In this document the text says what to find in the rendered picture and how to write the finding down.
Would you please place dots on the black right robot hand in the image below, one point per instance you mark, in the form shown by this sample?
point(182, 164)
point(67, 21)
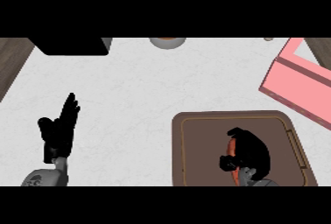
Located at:
point(252, 151)

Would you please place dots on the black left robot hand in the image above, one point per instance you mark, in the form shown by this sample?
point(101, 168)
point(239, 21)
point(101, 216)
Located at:
point(63, 131)

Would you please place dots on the orange sweet potato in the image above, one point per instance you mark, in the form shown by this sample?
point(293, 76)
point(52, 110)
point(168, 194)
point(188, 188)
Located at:
point(233, 151)

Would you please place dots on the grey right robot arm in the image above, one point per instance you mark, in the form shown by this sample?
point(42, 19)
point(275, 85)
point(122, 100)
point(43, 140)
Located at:
point(255, 179)

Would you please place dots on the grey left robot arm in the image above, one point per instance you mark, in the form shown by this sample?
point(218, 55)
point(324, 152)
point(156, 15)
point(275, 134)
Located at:
point(48, 175)

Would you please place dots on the brown tray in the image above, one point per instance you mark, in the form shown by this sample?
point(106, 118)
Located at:
point(208, 151)

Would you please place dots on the pink cardboard box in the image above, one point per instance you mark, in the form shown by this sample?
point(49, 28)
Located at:
point(302, 87)

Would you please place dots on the black appliance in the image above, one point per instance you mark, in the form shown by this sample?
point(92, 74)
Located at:
point(72, 46)

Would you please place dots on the small grey object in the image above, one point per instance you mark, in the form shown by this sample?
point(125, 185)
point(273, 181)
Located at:
point(268, 38)

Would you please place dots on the grey round pot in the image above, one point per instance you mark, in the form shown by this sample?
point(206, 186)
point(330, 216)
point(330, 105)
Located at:
point(168, 42)

